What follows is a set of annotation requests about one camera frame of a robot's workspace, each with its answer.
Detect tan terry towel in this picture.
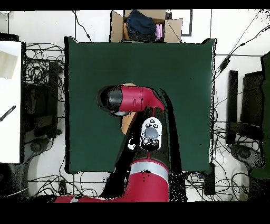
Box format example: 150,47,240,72
121,82,138,135

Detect dark green table cloth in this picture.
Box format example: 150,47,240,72
64,36,217,175

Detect tan garment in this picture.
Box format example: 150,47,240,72
122,22,130,40

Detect pink garment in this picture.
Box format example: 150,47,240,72
155,23,164,41

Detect brown cardboard box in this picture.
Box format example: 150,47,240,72
109,9,183,43

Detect dark blue jeans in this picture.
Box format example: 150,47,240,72
126,9,157,41

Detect grey chair base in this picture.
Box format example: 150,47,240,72
23,138,51,162

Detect white desk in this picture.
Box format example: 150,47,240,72
0,41,22,164

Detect black striped tool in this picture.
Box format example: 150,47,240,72
0,105,17,122

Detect dark green fabric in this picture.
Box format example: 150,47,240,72
250,51,270,179

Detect beige paper sheet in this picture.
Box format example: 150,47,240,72
0,50,18,80

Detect black chair frame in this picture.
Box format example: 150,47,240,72
225,70,264,145

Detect thin black cable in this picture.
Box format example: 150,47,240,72
71,10,93,43

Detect black cable with adapter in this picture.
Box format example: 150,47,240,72
215,9,270,79

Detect black cable tangle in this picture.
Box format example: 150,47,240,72
24,43,65,102

